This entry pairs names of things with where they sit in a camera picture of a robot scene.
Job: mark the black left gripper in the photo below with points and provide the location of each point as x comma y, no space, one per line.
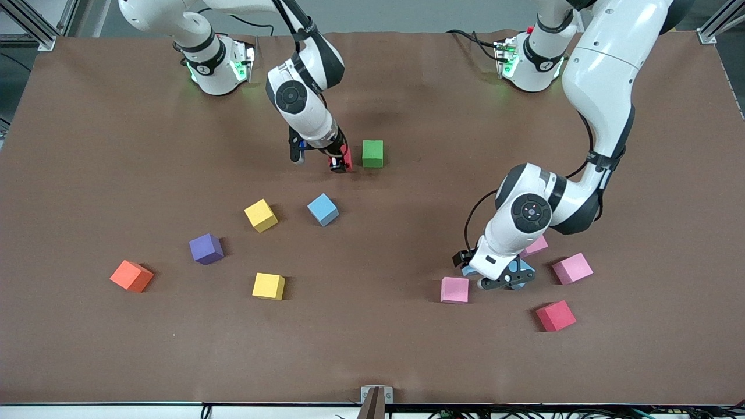
461,256

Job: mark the red foam block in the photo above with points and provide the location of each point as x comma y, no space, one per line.
556,315
348,157

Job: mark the purple foam block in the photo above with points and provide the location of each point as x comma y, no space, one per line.
206,249

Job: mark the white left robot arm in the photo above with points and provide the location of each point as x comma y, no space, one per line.
605,58

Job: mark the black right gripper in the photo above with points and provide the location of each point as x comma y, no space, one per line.
336,152

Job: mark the orange foam block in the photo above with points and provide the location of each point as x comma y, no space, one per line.
131,276

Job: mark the aluminium frame post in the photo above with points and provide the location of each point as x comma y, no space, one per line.
713,26
35,26

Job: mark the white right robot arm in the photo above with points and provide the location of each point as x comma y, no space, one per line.
308,116

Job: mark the pink foam block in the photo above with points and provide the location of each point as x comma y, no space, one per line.
454,290
538,245
572,268

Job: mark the green foam block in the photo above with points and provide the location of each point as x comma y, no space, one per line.
372,153

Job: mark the yellow foam block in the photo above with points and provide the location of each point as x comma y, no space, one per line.
268,286
261,215

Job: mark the brown table mat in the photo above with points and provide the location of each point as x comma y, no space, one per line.
372,349

